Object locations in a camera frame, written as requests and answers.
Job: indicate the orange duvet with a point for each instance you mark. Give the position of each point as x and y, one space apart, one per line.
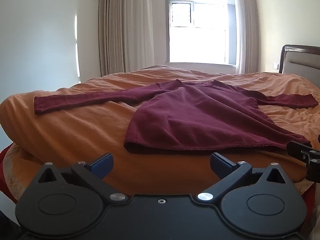
75 130

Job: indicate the padded headboard with wooden frame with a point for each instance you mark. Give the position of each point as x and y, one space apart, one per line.
302 65

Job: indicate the white wall socket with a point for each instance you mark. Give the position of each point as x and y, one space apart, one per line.
275 65

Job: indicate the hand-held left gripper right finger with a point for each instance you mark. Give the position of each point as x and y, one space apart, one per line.
220 166

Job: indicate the wide beige curtain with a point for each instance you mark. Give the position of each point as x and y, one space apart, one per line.
125 30

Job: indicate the narrow beige curtain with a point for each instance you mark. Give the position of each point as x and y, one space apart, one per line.
246 30

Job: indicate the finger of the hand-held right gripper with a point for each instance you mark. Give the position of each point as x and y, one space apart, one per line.
297 150

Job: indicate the maroon long-sleeve sweater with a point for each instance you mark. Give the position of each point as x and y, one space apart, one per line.
187 115

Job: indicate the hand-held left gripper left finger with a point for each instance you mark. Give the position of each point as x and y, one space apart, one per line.
102 165

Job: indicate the window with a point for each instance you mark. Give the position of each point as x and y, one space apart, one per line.
200 42

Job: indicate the red cloth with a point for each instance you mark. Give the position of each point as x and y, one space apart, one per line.
4 175

